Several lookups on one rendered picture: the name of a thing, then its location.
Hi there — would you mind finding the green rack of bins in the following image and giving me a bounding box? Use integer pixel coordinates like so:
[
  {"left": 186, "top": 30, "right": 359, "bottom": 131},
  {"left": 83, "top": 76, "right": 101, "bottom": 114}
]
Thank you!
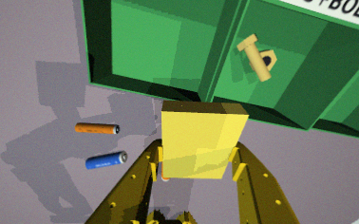
[{"left": 81, "top": 0, "right": 359, "bottom": 139}]

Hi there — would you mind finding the yellow hex nut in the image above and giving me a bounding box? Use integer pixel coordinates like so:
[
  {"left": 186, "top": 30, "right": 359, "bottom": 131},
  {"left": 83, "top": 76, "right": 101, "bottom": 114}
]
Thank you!
[{"left": 249, "top": 49, "right": 277, "bottom": 70}]

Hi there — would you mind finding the tan hex-head bolt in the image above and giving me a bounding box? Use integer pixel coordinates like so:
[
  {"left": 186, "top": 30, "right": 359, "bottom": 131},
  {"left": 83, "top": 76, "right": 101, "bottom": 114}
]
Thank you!
[{"left": 237, "top": 34, "right": 272, "bottom": 82}]

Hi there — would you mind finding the blue battery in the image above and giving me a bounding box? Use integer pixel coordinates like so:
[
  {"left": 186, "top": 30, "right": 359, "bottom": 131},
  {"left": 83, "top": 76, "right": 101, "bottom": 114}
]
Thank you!
[{"left": 85, "top": 151, "right": 127, "bottom": 169}]

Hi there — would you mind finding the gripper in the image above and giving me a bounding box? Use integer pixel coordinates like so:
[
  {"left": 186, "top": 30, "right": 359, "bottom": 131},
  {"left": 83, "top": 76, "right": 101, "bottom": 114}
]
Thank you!
[{"left": 85, "top": 139, "right": 300, "bottom": 224}]

